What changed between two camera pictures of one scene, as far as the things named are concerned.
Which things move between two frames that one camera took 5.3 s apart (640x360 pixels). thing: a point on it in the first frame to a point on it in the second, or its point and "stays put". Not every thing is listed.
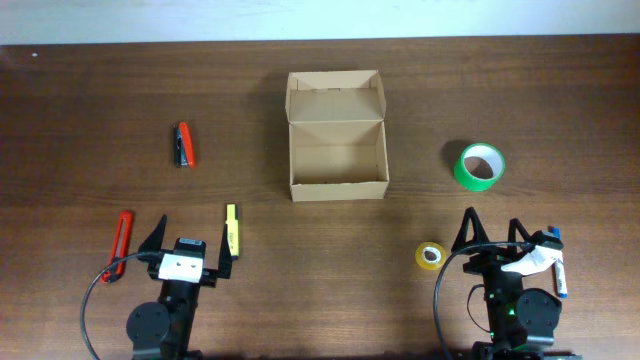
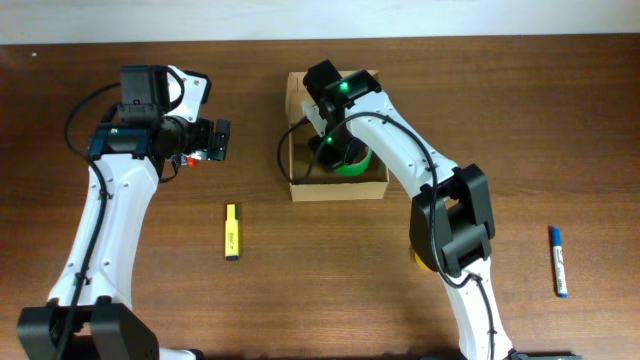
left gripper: x=209 y=277 to x=203 y=128
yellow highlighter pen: x=232 y=229 stays put
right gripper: x=489 y=260 to x=329 y=158
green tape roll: x=487 y=152 to x=355 y=170
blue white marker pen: x=559 y=268 stays put
